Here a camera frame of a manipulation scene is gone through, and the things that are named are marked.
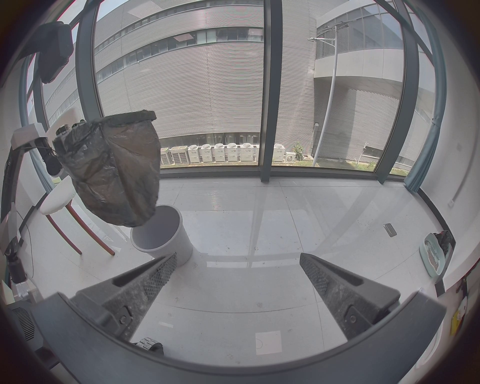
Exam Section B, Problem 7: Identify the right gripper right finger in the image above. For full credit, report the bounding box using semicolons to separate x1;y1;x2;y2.
299;253;402;341

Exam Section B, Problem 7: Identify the pale green tray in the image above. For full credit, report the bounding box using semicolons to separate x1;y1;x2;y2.
419;230;455;279

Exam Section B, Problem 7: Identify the black plastic bag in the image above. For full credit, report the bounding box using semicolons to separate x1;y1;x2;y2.
52;109;162;228

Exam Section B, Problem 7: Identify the white trash bin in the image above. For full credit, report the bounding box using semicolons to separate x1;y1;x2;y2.
130;205;194;268

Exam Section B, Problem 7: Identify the window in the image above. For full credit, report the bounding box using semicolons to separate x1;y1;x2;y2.
19;0;441;185

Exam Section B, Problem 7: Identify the white chair with red legs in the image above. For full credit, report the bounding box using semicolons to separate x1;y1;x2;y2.
11;109;116;257

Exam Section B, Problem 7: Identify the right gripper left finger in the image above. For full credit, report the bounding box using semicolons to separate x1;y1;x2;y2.
74;252;178;342

